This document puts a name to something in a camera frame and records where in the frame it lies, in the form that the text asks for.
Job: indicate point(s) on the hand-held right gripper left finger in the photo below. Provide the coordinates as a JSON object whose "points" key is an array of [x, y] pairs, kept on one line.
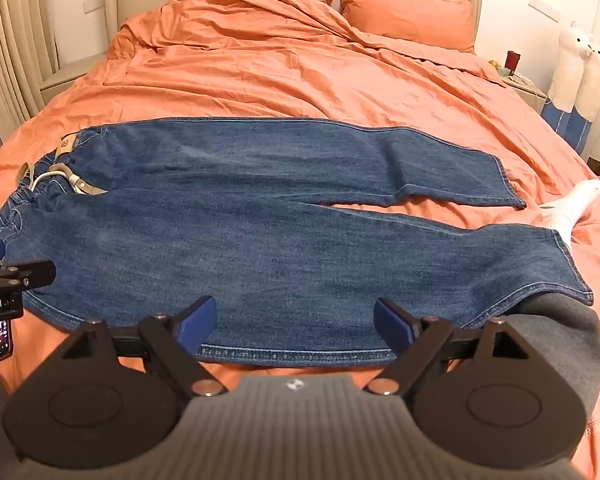
{"points": [[199, 321]]}

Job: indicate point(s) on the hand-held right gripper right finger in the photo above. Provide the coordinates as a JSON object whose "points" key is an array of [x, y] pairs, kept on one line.
{"points": [[392, 325]]}

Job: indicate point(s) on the blue denim pants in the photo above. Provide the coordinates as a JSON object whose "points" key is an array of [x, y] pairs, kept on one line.
{"points": [[230, 235]]}

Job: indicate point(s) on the person's grey trouser leg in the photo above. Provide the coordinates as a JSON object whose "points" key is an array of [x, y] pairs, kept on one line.
{"points": [[565, 350]]}

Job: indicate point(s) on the beige nightstand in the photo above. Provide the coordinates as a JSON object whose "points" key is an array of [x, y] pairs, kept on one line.
{"points": [[67, 80]]}

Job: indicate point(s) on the person's white sock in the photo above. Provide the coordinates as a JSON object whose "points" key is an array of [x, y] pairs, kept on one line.
{"points": [[572, 205]]}

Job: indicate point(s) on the orange duvet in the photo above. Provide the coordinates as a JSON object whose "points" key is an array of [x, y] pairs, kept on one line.
{"points": [[280, 70]]}

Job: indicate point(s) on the pale nightstand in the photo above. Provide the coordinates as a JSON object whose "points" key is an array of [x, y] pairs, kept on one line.
{"points": [[527, 91]]}

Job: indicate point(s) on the dark red cup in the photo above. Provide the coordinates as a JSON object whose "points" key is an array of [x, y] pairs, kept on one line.
{"points": [[513, 61]]}

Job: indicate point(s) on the white alpaca plush toy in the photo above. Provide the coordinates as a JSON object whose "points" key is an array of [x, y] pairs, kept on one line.
{"points": [[567, 70], [597, 85]]}

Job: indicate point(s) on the white wall switch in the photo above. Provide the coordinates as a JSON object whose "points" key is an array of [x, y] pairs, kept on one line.
{"points": [[92, 5]]}

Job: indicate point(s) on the white wall outlet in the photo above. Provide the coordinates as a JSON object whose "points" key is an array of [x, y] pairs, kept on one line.
{"points": [[545, 8]]}

